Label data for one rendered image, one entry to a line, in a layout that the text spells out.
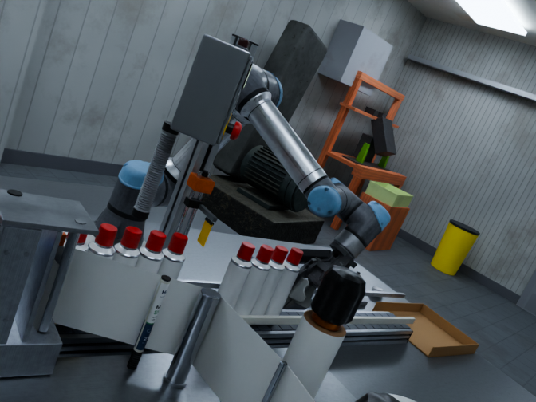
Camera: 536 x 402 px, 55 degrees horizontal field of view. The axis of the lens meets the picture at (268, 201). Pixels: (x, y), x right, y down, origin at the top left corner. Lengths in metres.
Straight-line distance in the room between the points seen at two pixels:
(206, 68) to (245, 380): 0.56
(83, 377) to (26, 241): 0.28
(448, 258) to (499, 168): 1.39
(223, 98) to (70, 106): 3.70
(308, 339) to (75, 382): 0.41
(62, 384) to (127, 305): 0.16
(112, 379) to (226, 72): 0.59
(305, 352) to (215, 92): 0.52
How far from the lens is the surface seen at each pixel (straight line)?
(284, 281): 1.29
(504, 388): 1.92
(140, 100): 4.97
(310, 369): 1.01
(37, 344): 0.90
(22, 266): 0.82
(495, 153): 7.42
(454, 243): 6.86
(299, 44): 5.33
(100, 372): 0.98
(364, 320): 1.58
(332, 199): 1.22
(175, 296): 0.95
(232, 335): 0.92
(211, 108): 1.00
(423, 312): 2.14
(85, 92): 4.68
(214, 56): 1.00
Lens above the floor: 1.46
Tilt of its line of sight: 13 degrees down
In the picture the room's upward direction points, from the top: 23 degrees clockwise
